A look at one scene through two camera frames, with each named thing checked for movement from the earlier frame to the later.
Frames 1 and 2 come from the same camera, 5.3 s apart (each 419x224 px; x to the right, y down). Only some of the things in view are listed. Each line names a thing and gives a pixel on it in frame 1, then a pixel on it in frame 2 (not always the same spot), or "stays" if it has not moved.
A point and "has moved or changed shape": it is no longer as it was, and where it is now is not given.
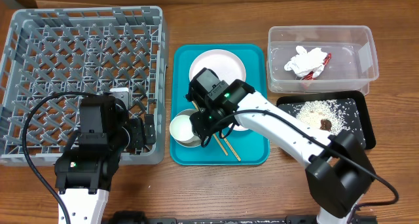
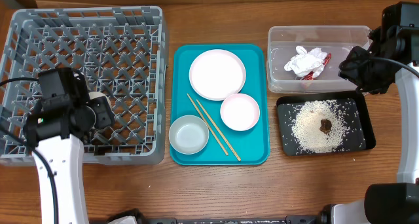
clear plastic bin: [322, 58] stays
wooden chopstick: [214, 135] stays
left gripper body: [144, 132] to [105, 112]
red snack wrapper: [309, 76] stays
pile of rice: [312, 112] stays
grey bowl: [181, 129] has moved or changed shape
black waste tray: [332, 112] stays
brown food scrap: [325, 124] stays
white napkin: [304, 62] stays
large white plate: [226, 64] stays
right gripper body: [203, 123] to [374, 76]
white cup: [181, 128] has moved or changed shape
